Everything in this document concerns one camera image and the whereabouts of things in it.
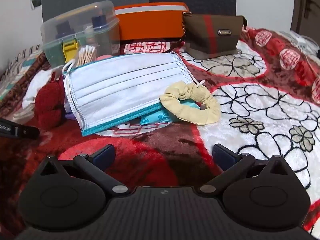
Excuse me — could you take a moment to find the white face mask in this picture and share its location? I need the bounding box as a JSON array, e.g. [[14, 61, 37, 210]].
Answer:
[[62, 51, 205, 137]]

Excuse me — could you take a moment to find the beige scrunchie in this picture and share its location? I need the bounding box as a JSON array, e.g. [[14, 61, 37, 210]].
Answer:
[[159, 82, 222, 125]]

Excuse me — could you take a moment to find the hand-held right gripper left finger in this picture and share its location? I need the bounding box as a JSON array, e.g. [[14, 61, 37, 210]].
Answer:
[[37, 144, 129, 197]]

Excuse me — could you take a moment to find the brown striped zip pouch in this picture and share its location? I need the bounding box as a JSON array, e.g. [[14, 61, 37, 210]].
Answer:
[[182, 12, 248, 60]]

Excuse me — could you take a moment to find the red floral printed blanket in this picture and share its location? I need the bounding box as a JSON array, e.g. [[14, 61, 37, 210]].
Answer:
[[0, 27, 320, 230]]

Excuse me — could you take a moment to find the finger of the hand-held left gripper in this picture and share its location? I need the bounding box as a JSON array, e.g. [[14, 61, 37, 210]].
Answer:
[[14, 122, 40, 140]]

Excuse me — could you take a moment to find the teal wipes packet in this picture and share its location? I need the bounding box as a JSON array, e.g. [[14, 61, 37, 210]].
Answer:
[[139, 100, 200, 126]]

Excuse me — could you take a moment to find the cotton swabs pack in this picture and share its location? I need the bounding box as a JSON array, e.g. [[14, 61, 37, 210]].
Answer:
[[75, 45, 98, 67]]

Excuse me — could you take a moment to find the dark red plush toy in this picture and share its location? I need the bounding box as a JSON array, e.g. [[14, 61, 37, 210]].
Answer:
[[34, 80, 67, 130]]

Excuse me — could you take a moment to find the orange cardboard box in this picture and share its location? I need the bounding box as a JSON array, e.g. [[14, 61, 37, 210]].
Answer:
[[114, 2, 189, 42]]

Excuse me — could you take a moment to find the brown wooden door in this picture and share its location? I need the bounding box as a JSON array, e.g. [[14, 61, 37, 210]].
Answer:
[[291, 0, 320, 40]]

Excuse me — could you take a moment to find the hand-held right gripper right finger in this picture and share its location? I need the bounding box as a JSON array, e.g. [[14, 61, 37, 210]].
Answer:
[[200, 144, 295, 197]]

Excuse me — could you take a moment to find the pale printed bedsheet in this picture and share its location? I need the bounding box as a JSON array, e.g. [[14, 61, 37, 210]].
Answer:
[[290, 30, 320, 55]]

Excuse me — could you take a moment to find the clear plastic storage box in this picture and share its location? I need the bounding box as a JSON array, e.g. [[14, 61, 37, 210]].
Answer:
[[41, 1, 120, 68]]

